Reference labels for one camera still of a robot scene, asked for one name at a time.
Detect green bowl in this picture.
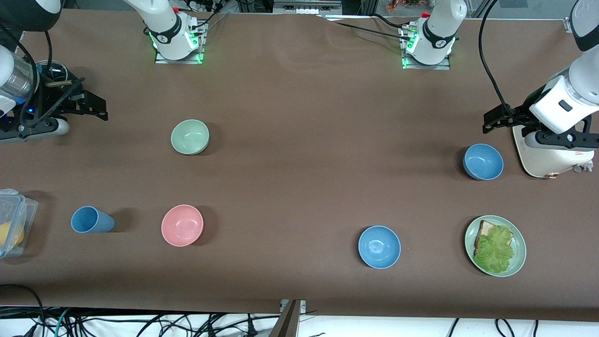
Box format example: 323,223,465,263
170,119,210,155

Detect blue bowl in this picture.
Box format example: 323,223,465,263
463,143,504,181
358,226,402,270

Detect pink bowl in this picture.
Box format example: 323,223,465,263
161,205,205,247

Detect dark blue mug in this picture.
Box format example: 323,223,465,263
35,60,69,89

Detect white toaster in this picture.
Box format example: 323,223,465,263
512,123,596,179

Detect clear plastic container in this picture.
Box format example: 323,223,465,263
0,189,39,258

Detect white bread slice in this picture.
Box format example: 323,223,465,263
474,220,514,256

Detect blue ribbed cup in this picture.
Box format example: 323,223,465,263
71,206,115,234

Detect yellow round fruit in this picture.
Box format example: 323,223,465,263
0,222,25,249

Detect green lettuce leaf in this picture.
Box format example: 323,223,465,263
474,226,515,274

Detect green plate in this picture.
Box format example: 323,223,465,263
465,215,527,278

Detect colourful packaged items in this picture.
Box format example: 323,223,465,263
386,0,432,13

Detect white power strip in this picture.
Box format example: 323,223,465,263
180,0,237,13

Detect dark metal beam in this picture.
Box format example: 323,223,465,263
269,300,301,337

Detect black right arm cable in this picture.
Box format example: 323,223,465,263
0,23,53,129

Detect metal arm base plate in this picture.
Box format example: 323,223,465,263
154,35,205,65
402,51,451,71

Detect teal cable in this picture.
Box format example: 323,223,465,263
54,308,72,337

